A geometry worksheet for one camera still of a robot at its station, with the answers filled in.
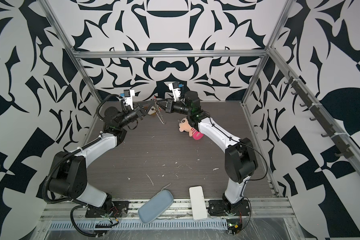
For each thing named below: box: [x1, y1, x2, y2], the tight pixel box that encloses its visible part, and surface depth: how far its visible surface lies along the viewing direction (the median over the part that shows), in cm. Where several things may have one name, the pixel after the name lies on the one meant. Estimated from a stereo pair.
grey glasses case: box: [138, 189, 174, 224], surface depth 74 cm
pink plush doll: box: [178, 117, 204, 140], surface depth 99 cm
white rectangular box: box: [189, 185, 208, 221], surface depth 74 cm
